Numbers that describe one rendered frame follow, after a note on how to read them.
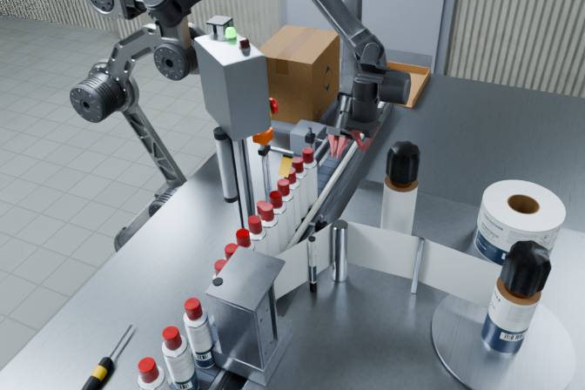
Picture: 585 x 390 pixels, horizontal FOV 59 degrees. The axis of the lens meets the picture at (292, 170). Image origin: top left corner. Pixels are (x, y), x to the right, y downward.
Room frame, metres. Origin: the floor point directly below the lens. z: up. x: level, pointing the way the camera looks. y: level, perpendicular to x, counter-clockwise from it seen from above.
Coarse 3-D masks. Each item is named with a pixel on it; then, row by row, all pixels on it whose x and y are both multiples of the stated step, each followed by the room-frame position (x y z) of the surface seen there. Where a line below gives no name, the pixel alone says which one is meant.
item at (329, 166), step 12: (348, 144) 1.50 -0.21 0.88; (336, 156) 1.43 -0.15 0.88; (324, 168) 1.37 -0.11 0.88; (336, 168) 1.36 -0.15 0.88; (324, 180) 1.30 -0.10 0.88; (336, 180) 1.30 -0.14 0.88; (300, 240) 1.04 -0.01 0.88; (216, 336) 0.73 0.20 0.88; (192, 360) 0.67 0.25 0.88; (204, 372) 0.64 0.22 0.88; (216, 372) 0.64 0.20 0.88; (204, 384) 0.61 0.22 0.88
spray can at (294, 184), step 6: (294, 174) 1.09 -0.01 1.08; (294, 180) 1.09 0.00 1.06; (294, 186) 1.08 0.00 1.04; (294, 192) 1.08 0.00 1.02; (294, 198) 1.08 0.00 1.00; (294, 204) 1.08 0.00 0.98; (300, 204) 1.10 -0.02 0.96; (294, 210) 1.08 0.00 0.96; (300, 210) 1.09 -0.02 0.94; (300, 216) 1.09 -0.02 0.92; (300, 222) 1.09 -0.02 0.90
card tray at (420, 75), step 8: (392, 64) 2.15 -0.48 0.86; (400, 64) 2.13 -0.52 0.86; (408, 64) 2.11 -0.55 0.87; (408, 72) 2.10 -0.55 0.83; (416, 72) 2.09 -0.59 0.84; (424, 72) 2.08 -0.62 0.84; (416, 80) 2.03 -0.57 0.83; (424, 80) 1.97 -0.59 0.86; (416, 88) 1.96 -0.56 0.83; (416, 96) 1.85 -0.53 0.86; (400, 104) 1.83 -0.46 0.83; (408, 104) 1.82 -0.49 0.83
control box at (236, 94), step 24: (216, 48) 1.04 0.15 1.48; (216, 72) 0.99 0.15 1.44; (240, 72) 0.97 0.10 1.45; (264, 72) 0.99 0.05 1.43; (216, 96) 1.01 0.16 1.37; (240, 96) 0.97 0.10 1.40; (264, 96) 0.99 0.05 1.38; (216, 120) 1.04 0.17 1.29; (240, 120) 0.96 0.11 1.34; (264, 120) 0.99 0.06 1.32
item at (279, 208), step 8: (272, 192) 1.01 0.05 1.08; (280, 192) 1.01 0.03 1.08; (272, 200) 0.99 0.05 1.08; (280, 200) 0.99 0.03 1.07; (280, 208) 0.99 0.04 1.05; (280, 216) 0.98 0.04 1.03; (280, 224) 0.98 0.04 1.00; (280, 232) 0.98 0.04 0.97; (280, 240) 0.98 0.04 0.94; (288, 240) 1.00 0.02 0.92; (280, 248) 0.98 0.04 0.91
